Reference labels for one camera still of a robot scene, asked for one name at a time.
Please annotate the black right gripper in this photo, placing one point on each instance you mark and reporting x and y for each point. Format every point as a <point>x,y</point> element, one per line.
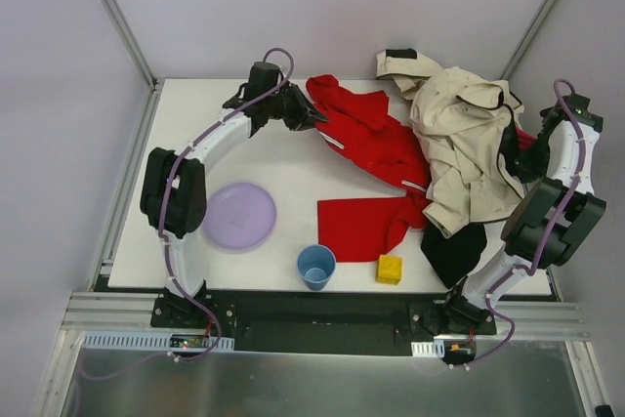
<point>511,146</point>

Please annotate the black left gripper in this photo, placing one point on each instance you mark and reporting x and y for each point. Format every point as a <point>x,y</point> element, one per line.
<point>297,107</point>

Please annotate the red cloth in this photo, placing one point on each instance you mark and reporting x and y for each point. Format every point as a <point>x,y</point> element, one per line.
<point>359,128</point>

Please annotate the cream and black jacket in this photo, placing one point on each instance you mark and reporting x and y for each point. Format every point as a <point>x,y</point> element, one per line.
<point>461,121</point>

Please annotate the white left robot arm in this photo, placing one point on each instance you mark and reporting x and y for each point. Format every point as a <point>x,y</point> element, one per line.
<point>173,196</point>

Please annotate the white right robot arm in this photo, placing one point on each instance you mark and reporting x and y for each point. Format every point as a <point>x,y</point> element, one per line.
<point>546,229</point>

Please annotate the black printed t-shirt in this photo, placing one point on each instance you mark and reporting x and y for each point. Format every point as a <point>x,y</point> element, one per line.
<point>454,257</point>

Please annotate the purple plastic plate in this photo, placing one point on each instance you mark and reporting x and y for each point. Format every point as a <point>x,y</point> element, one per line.
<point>239,217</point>

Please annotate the blue plastic cup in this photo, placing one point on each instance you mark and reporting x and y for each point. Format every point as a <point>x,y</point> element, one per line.
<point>316,265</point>

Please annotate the yellow toy cube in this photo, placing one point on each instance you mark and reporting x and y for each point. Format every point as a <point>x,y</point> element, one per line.
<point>389,269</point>

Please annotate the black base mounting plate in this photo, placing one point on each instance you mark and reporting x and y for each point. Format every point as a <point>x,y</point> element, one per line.
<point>314,338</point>

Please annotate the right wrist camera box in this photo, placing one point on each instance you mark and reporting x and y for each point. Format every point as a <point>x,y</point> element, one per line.
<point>579,106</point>

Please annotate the left aluminium frame post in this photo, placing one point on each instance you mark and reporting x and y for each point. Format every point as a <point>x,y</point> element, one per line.
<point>129,41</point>

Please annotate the aluminium frame post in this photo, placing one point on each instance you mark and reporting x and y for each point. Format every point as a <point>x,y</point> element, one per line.
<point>129,41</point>
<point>528,38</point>

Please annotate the right aluminium frame post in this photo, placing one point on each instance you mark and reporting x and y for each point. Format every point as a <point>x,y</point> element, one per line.
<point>528,38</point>

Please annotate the aluminium front rail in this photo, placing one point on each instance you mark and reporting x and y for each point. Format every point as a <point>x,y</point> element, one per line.
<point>238,310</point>

